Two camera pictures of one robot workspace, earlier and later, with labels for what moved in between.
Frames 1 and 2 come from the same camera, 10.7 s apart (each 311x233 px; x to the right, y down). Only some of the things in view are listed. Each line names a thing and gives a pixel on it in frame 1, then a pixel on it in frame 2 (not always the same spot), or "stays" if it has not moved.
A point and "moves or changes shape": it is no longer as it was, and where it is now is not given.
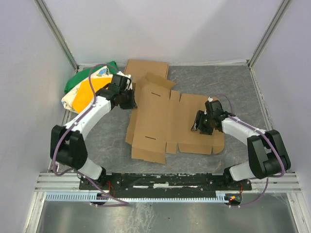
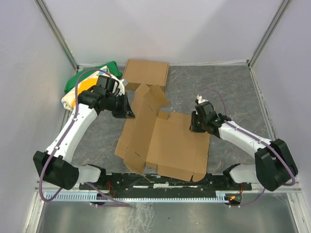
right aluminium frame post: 273,21 stays
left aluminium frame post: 48,18 stays
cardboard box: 163,121 moves or changes shape
